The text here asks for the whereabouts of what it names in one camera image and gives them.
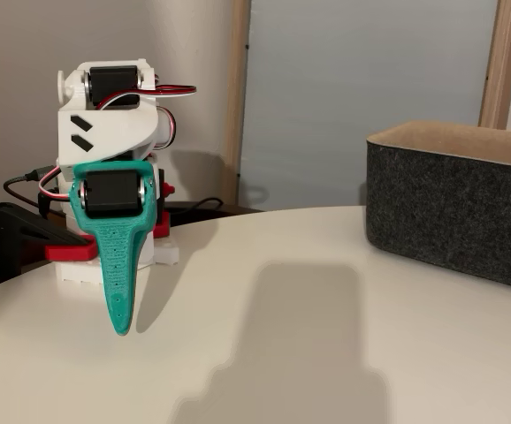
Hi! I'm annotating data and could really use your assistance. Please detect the grey felt box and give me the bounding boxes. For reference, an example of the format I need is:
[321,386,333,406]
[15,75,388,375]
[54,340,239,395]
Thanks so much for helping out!
[364,119,511,293]

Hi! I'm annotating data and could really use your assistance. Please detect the black and red clamp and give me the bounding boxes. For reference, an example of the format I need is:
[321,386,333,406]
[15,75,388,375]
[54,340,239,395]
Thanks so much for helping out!
[151,170,176,239]
[0,201,101,284]

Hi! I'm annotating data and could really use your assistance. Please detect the light wood framed panel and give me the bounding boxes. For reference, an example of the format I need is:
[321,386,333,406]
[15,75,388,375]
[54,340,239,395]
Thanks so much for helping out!
[222,0,511,212]

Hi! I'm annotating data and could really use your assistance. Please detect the black power cable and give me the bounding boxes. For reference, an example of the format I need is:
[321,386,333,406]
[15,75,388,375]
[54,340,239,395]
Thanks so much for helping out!
[166,197,225,216]

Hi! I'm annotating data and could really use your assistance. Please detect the black usb cable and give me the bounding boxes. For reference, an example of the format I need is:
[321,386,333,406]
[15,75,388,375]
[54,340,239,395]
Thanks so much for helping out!
[2,165,67,214]

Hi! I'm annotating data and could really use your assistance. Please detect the red white black servo wire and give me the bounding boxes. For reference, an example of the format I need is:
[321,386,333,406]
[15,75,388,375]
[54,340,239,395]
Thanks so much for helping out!
[94,83,198,111]

